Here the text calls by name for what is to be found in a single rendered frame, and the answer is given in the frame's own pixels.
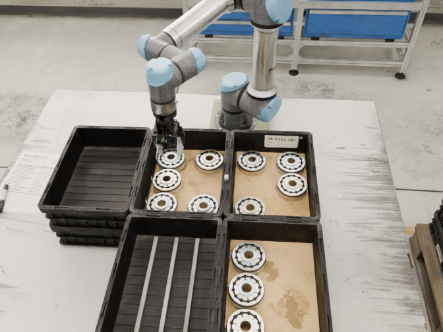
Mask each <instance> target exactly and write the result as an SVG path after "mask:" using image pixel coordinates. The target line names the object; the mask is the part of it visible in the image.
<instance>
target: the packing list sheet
mask: <svg viewBox="0 0 443 332"><path fill-rule="evenodd" d="M59 158H60V155H59V154H53V153H41V152H31V151H26V150H24V151H23V152H22V154H21V155H20V156H19V157H18V159H17V161H16V163H15V165H14V166H13V168H12V169H11V171H10V172H9V174H8V175H7V176H6V178H5V180H4V181H3V182H2V183H1V185H0V199H1V195H2V192H3V188H4V185H5V184H8V185H9V188H8V191H7V195H6V198H5V203H4V206H3V211H11V212H27V213H41V211H40V210H39V208H38V202H39V201H40V198H41V197H42V194H43V192H44V190H45V188H46V185H47V183H48V181H49V179H50V177H51V174H52V172H53V170H54V168H55V166H56V164H57V162H58V160H59Z"/></svg>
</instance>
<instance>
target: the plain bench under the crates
mask: <svg viewBox="0 0 443 332"><path fill-rule="evenodd" d="M214 99H221V95H207V94H176V100H178V103H177V116H176V117H175V118H174V119H177V121H178V122H180V126H182V127H183V128H210V121H211V116H212V109H213V105H214ZM281 99H282V103H281V107H280V110H279V111H278V113H277V114H276V116H275V117H274V118H273V119H272V120H271V121H270V129H269V130H280V131H305V132H310V133H312V137H313V144H314V156H315V163H316V176H317V182H318V194H319V201H320V213H321V218H320V223H321V225H322V232H323V239H324V251H325V257H326V269H327V276H328V288H329V295H330V307H331V314H332V326H333V332H428V327H427V322H426V319H425V313H424V310H423V305H422V302H421V296H420V293H419V288H418V284H417V280H416V276H415V271H414V267H413V262H412V259H411V254H410V251H409V245H408V242H407V237H406V233H405V228H404V225H403V220H402V216H401V211H400V208H399V203H398V197H397V194H396V189H395V186H394V181H393V177H392V172H391V168H390V164H389V161H388V155H387V152H386V147H385V143H384V138H383V135H382V129H381V126H380V121H379V118H378V113H377V109H376V104H375V101H365V100H347V99H313V98H294V97H281ZM155 120H156V118H155V117H154V116H153V113H152V110H151V106H150V96H149V92H120V91H102V90H68V89H55V90H54V91H53V93H52V95H51V97H50V98H49V100H48V101H47V103H46V105H45V107H44V108H43V110H42V112H41V113H40V115H39V117H38V118H37V120H36V122H35V123H34V125H33V127H32V128H31V129H30V131H29V133H28V135H27V136H26V138H25V139H24V141H23V143H22V145H21V146H20V148H19V149H18V151H17V153H16V155H15V156H14V158H13V160H12V161H11V163H10V165H9V166H8V168H7V170H6V171H5V173H4V174H3V176H2V177H1V180H0V185H1V183H2V182H3V181H4V180H5V178H6V176H7V175H8V174H9V172H10V171H11V169H12V168H13V166H14V165H15V163H16V161H17V159H18V157H19V156H20V155H21V154H22V152H23V151H24V150H26V151H31V152H41V153H53V154H59V155H61V153H62V151H63V149H64V147H65V144H66V143H67V140H68V139H69V136H70V134H71V132H72V130H73V128H74V127H75V126H77V125H93V126H140V127H148V128H150V130H152V129H153V127H154V125H155ZM49 222H50V220H49V219H47V218H45V213H27V212H11V211H2V212H1V213H0V332H94V331H95V329H96V325H97V322H98V318H99V314H100V310H101V308H102V303H103V299H104V296H105V292H106V289H107V285H108V282H109V278H110V275H111V270H112V268H113V264H114V261H115V257H116V253H117V249H118V248H111V247H97V246H71V245H61V244H60V243H59V240H60V237H57V236H56V233H55V232H53V231H52V230H51V229H50V227H49Z"/></svg>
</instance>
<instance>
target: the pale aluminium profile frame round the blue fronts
mask: <svg viewBox="0 0 443 332"><path fill-rule="evenodd" d="M201 1H202V0H182V7H183V14H185V13H186V12H187V11H189V6H192V7H194V6H195V5H197V4H198V3H200V2H201ZM429 2H430V0H422V1H421V2H401V1H323V0H294V2H293V8H295V16H294V23H293V35H292V37H291V38H285V37H284V36H278V44H280V45H290V46H291V47H292V54H290V55H288V57H286V56H276V63H292V66H291V70H289V74H290V75H291V76H297V75H298V73H299V71H298V70H297V64H315V65H358V66H380V67H399V72H398V73H396V74H395V77H396V78H397V79H400V80H402V79H404V78H405V75H404V74H403V73H405V71H406V68H407V65H408V62H409V59H410V56H411V54H412V51H413V48H414V45H415V42H416V39H417V36H418V34H419V30H420V28H421V24H422V22H423V19H424V17H425V13H426V11H427V7H428V4H429ZM304 9H369V10H405V11H418V13H417V17H416V19H415V23H414V24H409V23H407V27H406V29H405V33H404V35H403V36H404V38H405V40H400V39H385V40H362V39H335V38H319V37H311V38H301V28H302V26H304V25H305V16H303V12H304ZM409 28H413V29H412V31H411V32H410V29H409ZM253 39H254V36H213V34H205V36H203V35H200V34H198V35H197V36H195V37H194V38H193V39H192V40H191V41H189V42H188V43H186V45H187V49H190V48H192V47H196V45H197V42H205V43H253ZM305 45H330V46H355V47H395V48H396V51H397V54H398V57H399V59H354V58H331V57H303V56H301V55H300V54H299V50H300V48H302V47H303V46H305ZM403 47H404V48H405V51H404V50H403ZM204 56H205V58H206V61H227V62H250V63H252V55H218V54H204Z"/></svg>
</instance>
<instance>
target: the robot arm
mask: <svg viewBox="0 0 443 332"><path fill-rule="evenodd" d="M293 2H294V0H202V1H201V2H200V3H198V4H197V5H195V6H194V7H193V8H192V9H190V10H189V11H187V12H186V13H185V14H184V15H182V16H181V17H179V18H178V19H177V20H176V21H174V22H173V23H171V24H170V25H169V26H168V27H166V28H165V29H163V30H162V31H161V32H160V33H158V34H157V35H156V36H153V35H150V34H145V35H143V36H142V37H141V38H140V39H139V41H138V43H137V47H136V49H137V53H138V54H139V55H140V56H141V57H142V58H143V59H145V60H147V61H148V63H147V64H146V81H147V83H148V91H149V96H150V106H151V110H152V113H153V116H154V117H155V118H156V120H155V125H154V129H153V132H152V141H153V145H154V148H155V146H156V147H157V152H156V156H158V153H159V154H160V155H161V156H163V151H164V148H163V147H164V146H167V148H171V149H173V147H174V146H175V149H177V155H178V157H181V156H182V154H183V148H184V143H185V131H184V130H183V127H182V126H180V122H178V121H177V119H174V118H175V117H176V116H177V103H178V100H176V93H175V89H176V87H178V86H180V85H181V84H183V83H185V82H186V81H188V80H190V79H191V78H192V77H194V76H197V75H198V73H200V72H201V71H203V70H204V69H205V67H206V58H205V56H204V54H203V52H201V50H199V49H198V48H196V47H192V48H190V49H187V50H186V51H184V50H182V49H181V48H182V47H183V46H184V45H185V44H186V43H188V42H189V41H191V40H192V39H193V38H194V37H195V36H197V35H198V34H199V33H201V32H202V31H203V30H204V29H206V28H207V27H208V26H209V25H211V24H212V23H213V22H215V21H216V20H217V19H218V18H219V17H221V16H222V15H223V14H225V13H226V14H229V13H231V12H232V11H234V10H236V9H241V10H244V11H247V12H249V13H250V24H251V25H252V26H253V27H254V39H253V52H252V77H251V83H250V82H249V78H248V76H247V75H246V74H245V73H242V72H232V73H229V74H227V75H225V76H224V77H223V78H222V79H221V80H220V95H221V110H220V113H219V116H218V120H219V124H220V126H221V127H222V128H224V129H227V130H229V131H232V130H244V129H246V128H248V127H250V125H251V124H252V117H254V118H256V119H257V120H260V121H262V122H268V121H271V120H272V119H273V118H274V117H275V116H276V114H277V113H278V111H279V110H280V107H281V103H282V99H281V97H280V96H277V87H276V85H275V84H274V75H275V67H276V54H277V47H278V34H279V28H281V27H282V26H283V24H284V22H286V21H287V20H288V19H289V17H290V16H291V12H292V10H293Z"/></svg>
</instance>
